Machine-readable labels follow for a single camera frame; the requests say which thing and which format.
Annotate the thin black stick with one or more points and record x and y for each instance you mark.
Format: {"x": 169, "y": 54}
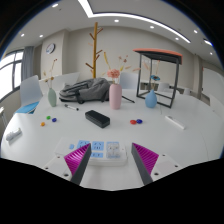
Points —
{"x": 128, "y": 99}

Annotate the grey backpack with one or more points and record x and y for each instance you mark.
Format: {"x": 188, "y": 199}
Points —
{"x": 88, "y": 89}

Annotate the white chair with blue seat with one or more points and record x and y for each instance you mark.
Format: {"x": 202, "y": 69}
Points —
{"x": 30, "y": 90}

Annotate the black frame stand, orange top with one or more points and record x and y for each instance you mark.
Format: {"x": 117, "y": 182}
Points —
{"x": 160, "y": 55}

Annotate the blue vase with flower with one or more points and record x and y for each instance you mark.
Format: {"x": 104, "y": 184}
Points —
{"x": 151, "y": 100}

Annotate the pink vase with flowers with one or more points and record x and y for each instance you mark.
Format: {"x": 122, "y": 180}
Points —
{"x": 115, "y": 96}

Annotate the small white device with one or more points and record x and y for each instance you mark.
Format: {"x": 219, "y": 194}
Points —
{"x": 14, "y": 134}

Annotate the round ceiling lights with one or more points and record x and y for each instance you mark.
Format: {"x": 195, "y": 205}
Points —
{"x": 116, "y": 20}

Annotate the black rectangular box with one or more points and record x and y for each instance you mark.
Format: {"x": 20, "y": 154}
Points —
{"x": 97, "y": 118}

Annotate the red round magnet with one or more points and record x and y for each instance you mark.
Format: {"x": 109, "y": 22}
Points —
{"x": 133, "y": 122}

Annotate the small blue magnet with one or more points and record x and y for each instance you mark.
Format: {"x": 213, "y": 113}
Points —
{"x": 54, "y": 119}

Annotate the grey curtain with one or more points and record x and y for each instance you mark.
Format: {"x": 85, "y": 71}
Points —
{"x": 28, "y": 63}

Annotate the wooden coat rack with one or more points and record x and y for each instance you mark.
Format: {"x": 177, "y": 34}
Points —
{"x": 95, "y": 50}

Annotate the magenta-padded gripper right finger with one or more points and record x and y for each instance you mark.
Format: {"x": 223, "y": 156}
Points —
{"x": 146, "y": 159}

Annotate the small orange magnet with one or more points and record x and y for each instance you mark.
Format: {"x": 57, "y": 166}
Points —
{"x": 42, "y": 124}

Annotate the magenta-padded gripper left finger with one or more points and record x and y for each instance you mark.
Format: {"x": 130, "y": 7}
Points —
{"x": 77, "y": 159}

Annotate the blue round magnet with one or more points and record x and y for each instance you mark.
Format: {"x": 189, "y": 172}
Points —
{"x": 139, "y": 121}

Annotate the window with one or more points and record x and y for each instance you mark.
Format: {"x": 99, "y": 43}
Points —
{"x": 7, "y": 75}

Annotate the white flat remote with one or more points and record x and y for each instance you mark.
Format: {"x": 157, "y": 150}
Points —
{"x": 174, "y": 122}

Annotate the ceiling light strip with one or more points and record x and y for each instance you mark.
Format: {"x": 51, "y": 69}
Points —
{"x": 133, "y": 16}

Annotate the black and white marker pen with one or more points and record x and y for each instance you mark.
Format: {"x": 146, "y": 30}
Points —
{"x": 71, "y": 107}

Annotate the round wall clock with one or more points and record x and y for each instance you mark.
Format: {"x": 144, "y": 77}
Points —
{"x": 50, "y": 48}

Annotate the small green magnet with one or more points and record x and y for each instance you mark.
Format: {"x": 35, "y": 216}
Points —
{"x": 48, "y": 117}

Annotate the green vase with dried flowers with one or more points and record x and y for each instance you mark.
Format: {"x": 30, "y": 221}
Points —
{"x": 52, "y": 98}

